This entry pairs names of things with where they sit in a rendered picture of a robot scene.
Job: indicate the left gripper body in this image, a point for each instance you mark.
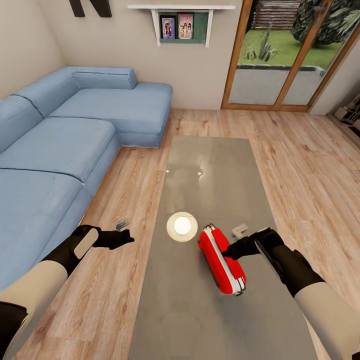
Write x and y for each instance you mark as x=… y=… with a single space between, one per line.
x=117 y=239

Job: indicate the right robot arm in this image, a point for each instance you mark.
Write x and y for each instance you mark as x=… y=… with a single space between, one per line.
x=335 y=323

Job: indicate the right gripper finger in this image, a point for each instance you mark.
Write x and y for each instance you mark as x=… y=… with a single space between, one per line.
x=226 y=254

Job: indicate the picture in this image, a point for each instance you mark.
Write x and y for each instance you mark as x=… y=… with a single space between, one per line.
x=185 y=25
x=168 y=26

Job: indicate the radio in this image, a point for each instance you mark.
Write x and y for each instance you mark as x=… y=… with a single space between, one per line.
x=226 y=272

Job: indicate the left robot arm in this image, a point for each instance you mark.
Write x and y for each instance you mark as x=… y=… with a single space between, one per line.
x=23 y=303

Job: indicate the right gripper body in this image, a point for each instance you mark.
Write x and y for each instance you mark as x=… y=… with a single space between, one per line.
x=238 y=249

